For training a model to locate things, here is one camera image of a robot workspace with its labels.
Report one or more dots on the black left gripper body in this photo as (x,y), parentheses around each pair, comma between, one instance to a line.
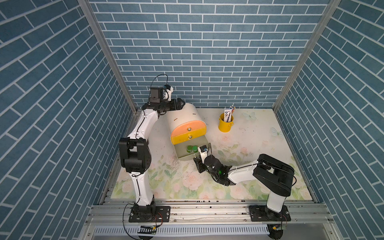
(167,106)

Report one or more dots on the pencils in bucket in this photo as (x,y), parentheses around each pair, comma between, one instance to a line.
(232,108)

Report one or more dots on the blue white pencil box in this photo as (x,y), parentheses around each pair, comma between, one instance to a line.
(227,115)

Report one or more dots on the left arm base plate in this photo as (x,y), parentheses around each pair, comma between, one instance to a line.
(146,214)

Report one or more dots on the yellow drawer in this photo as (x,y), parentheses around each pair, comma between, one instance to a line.
(182,135)

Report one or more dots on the yellow metal bucket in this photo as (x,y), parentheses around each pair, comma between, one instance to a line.
(225,127)

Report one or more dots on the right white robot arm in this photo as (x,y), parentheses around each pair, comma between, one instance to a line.
(277,176)

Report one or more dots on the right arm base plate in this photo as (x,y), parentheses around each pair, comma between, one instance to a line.
(260,213)

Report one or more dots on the white round drawer cabinet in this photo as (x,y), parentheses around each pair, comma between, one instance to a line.
(188,113)

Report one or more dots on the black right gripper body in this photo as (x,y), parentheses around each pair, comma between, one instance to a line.
(216,177)

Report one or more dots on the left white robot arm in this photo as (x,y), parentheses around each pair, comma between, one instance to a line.
(134,150)

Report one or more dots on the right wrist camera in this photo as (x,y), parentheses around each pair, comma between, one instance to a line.
(203,150)

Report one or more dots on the aluminium mounting rail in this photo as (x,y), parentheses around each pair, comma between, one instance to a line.
(213,212)

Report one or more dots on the orange top drawer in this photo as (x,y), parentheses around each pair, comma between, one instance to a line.
(180,127)

